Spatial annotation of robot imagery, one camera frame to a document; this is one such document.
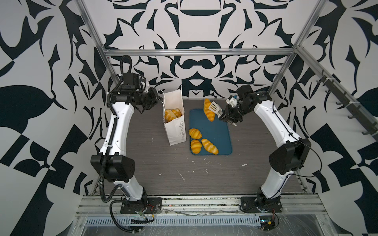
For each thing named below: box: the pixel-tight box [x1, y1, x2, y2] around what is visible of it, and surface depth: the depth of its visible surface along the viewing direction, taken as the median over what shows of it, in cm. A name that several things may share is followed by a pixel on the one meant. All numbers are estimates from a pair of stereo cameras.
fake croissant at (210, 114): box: [203, 98, 216, 122], surface depth 92 cm
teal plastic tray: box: [189, 108, 233, 156], surface depth 96 cm
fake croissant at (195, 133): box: [188, 127, 203, 140], surface depth 98 cm
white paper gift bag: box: [157, 84, 188, 147], surface depth 88 cm
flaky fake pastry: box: [164, 109, 178, 124], surface depth 92 cm
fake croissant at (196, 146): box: [190, 139, 202, 154], surface depth 93 cm
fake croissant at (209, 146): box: [200, 138, 220, 155], surface depth 93 cm
